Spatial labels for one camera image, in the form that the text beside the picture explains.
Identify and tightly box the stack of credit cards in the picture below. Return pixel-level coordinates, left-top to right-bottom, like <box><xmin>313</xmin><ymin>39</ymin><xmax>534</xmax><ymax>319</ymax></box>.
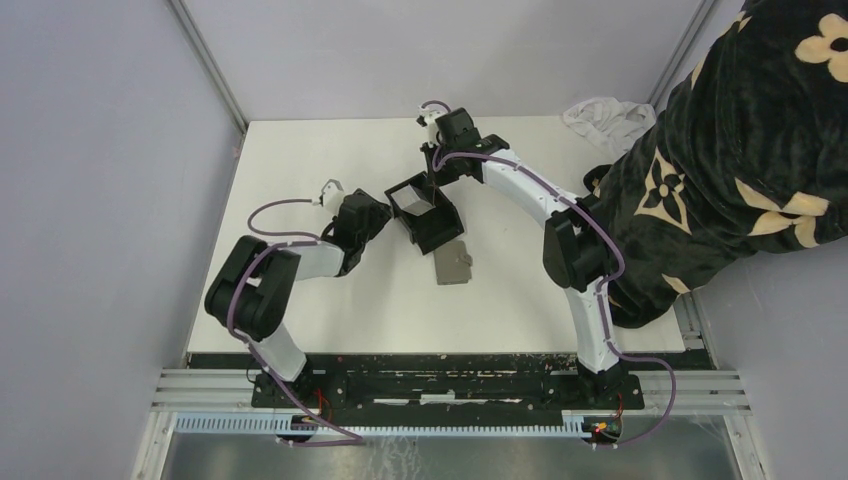
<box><xmin>389</xmin><ymin>184</ymin><xmax>435</xmax><ymax>216</ymax></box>

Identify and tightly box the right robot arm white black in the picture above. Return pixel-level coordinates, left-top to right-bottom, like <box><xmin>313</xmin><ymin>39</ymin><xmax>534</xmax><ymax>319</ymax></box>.
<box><xmin>416</xmin><ymin>101</ymin><xmax>627</xmax><ymax>408</ymax></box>

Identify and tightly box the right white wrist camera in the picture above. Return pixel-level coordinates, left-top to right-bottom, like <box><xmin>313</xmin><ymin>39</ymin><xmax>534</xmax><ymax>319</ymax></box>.
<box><xmin>416</xmin><ymin>108</ymin><xmax>445</xmax><ymax>148</ymax></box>

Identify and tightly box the white crumpled cloth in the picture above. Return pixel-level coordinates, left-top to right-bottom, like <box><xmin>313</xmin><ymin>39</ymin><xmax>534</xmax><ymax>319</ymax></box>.
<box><xmin>561</xmin><ymin>97</ymin><xmax>657</xmax><ymax>160</ymax></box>

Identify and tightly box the black plastic card box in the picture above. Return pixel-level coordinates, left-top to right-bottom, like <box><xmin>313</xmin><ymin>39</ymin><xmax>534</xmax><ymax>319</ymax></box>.
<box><xmin>385</xmin><ymin>171</ymin><xmax>465</xmax><ymax>255</ymax></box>

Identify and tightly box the grey leather card holder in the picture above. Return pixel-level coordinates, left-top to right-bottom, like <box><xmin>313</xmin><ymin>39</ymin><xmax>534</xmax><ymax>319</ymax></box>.
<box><xmin>433</xmin><ymin>240</ymin><xmax>473</xmax><ymax>286</ymax></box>

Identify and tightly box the aluminium frame rail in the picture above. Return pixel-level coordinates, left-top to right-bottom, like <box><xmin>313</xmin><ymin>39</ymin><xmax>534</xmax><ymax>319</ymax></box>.
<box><xmin>152</xmin><ymin>303</ymin><xmax>749</xmax><ymax>416</ymax></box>

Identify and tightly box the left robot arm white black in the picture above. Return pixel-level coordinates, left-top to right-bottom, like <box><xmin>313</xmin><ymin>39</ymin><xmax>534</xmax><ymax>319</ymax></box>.
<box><xmin>203</xmin><ymin>183</ymin><xmax>392</xmax><ymax>407</ymax></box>

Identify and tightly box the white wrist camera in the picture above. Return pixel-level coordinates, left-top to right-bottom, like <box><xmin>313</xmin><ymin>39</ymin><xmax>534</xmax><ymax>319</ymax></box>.
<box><xmin>416</xmin><ymin>108</ymin><xmax>445</xmax><ymax>148</ymax></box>
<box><xmin>316</xmin><ymin>179</ymin><xmax>346</xmax><ymax>214</ymax></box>

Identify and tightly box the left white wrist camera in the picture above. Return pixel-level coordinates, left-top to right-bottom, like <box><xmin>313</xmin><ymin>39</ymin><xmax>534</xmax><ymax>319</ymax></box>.
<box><xmin>316</xmin><ymin>179</ymin><xmax>346</xmax><ymax>214</ymax></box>

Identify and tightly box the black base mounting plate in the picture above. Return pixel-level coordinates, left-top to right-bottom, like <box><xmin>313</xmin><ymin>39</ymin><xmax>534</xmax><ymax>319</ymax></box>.
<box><xmin>187</xmin><ymin>350</ymin><xmax>712</xmax><ymax>429</ymax></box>

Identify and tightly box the black floral plush blanket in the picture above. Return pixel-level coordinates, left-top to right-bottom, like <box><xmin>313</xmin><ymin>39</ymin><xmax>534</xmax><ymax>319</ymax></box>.
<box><xmin>583</xmin><ymin>1</ymin><xmax>847</xmax><ymax>329</ymax></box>

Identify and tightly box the grey slotted cable duct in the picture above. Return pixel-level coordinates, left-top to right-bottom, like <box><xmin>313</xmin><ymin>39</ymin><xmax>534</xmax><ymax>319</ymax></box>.
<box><xmin>174</xmin><ymin>412</ymin><xmax>590</xmax><ymax>439</ymax></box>

